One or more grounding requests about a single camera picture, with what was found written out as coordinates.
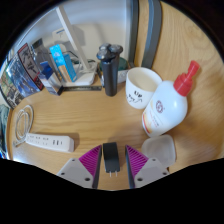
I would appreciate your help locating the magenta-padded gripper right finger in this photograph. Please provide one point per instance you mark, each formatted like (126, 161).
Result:
(150, 170)

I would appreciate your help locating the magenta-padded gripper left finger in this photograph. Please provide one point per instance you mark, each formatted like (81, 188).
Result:
(75, 171)

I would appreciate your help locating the black charger block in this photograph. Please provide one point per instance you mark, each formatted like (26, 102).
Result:
(111, 156)

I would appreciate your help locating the translucent plastic cap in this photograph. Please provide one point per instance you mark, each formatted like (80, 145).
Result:
(158, 148)

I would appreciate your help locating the white power strip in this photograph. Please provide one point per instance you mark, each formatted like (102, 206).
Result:
(50, 141)

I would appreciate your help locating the white red-pump lotion bottle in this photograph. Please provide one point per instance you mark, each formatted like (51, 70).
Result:
(166, 106)

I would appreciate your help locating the white mug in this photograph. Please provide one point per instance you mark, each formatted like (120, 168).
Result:
(136, 96)

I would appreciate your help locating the black ruler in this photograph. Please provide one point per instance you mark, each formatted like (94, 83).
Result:
(81, 88)

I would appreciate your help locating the bed with bedding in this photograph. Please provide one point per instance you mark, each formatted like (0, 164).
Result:
(4, 123)

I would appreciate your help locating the black electric shaver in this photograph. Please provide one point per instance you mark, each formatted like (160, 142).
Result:
(110, 76)

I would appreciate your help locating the green tree figure toy box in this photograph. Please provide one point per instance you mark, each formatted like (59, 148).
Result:
(8, 90)

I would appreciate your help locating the blue robot model kit box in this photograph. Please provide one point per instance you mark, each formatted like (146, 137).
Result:
(23, 76)

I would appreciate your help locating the light blue carton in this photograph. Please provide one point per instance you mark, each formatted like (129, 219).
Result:
(61, 61)

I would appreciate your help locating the clear water bottle black cap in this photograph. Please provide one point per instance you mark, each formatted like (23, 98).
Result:
(43, 56)

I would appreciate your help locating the white plastic box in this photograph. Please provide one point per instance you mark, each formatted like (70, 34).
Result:
(58, 35)

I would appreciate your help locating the white desk lamp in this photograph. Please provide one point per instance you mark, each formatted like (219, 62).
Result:
(71, 33)

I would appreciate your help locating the dark grey metal frame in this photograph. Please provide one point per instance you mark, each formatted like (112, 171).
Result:
(154, 33)

